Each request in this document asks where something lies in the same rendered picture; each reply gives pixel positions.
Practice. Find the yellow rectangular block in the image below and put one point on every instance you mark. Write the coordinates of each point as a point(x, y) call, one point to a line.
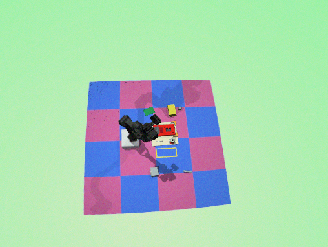
point(171, 110)

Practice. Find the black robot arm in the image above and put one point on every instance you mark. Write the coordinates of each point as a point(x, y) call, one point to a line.
point(129, 125)

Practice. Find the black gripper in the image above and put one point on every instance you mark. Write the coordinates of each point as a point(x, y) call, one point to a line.
point(142, 129)

